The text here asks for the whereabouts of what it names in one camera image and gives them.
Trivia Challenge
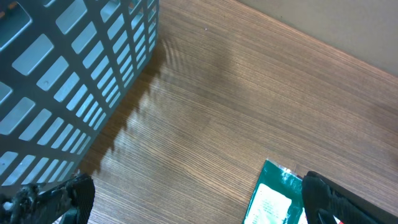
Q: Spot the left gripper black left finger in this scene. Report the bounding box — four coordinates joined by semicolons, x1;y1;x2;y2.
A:
1;174;95;224

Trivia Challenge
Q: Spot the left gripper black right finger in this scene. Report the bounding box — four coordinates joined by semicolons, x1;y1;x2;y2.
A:
302;171;397;224

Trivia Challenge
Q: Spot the green snack packet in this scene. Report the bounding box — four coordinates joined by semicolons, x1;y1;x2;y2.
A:
243;160;308;224

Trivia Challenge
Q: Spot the grey plastic mesh basket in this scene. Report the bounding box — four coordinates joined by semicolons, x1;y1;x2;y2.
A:
1;0;159;196

